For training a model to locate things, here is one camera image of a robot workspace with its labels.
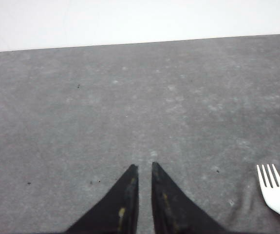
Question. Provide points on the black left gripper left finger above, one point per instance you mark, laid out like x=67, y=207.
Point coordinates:
x=117, y=212

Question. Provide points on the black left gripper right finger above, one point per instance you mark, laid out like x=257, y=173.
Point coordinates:
x=173, y=212

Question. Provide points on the white plastic fork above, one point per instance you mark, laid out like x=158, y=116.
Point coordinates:
x=269, y=180

